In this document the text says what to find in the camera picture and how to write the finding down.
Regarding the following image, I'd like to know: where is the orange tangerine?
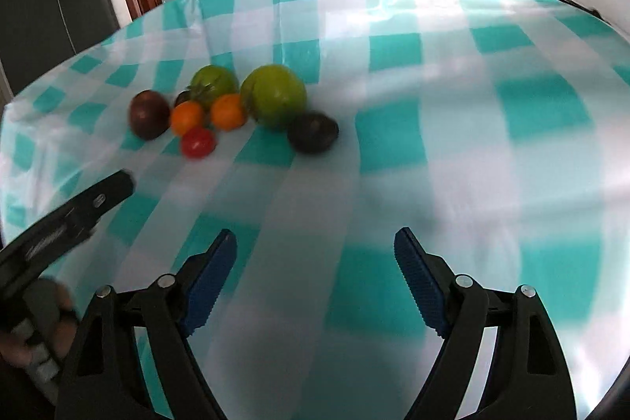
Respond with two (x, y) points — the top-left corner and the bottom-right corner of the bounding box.
(209, 93), (248, 131)
(170, 100), (205, 137)

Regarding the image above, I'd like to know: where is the green tomato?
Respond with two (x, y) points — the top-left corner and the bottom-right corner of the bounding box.
(240, 64), (308, 130)
(189, 65), (239, 109)

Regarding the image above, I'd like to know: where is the green tomato front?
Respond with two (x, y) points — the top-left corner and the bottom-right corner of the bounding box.
(240, 64), (308, 130)

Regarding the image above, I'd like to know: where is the person left hand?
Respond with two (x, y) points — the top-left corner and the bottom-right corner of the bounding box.
(1, 278), (79, 368)

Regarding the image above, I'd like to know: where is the red apple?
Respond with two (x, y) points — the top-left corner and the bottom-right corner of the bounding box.
(128, 89), (171, 141)

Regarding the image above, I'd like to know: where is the red tomato left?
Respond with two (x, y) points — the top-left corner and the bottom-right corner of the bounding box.
(180, 127), (217, 159)

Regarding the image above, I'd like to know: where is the dark passion fruit right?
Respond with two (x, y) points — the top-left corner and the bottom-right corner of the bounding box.
(287, 112), (339, 155)

